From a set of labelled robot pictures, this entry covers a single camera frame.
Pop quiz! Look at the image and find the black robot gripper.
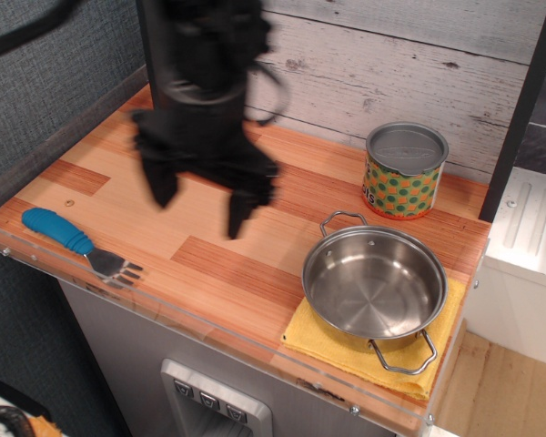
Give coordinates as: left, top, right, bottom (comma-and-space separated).
132, 88, 278, 239

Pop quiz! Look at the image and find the silver steel pot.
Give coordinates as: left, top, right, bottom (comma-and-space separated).
301, 210, 448, 375

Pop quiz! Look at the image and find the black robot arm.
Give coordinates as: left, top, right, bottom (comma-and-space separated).
132, 1, 278, 239

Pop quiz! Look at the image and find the yellow rag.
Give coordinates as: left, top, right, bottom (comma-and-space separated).
281, 279, 466, 401

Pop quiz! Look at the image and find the grey cabinet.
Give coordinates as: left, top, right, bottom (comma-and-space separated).
61, 282, 391, 436

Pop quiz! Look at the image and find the green orange patterned can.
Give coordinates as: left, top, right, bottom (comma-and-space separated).
362, 122, 449, 220

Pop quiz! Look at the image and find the grey dispenser panel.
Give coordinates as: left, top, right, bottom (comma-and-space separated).
161, 359, 274, 436

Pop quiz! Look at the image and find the blue handled fork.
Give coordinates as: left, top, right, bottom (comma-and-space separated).
22, 208, 143, 289

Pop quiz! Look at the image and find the dark grey vertical post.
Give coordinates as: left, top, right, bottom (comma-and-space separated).
136, 0, 162, 108

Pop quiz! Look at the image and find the black cable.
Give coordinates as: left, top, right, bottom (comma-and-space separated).
0, 0, 87, 63

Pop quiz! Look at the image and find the dark grey right post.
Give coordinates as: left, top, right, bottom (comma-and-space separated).
479, 17, 546, 223

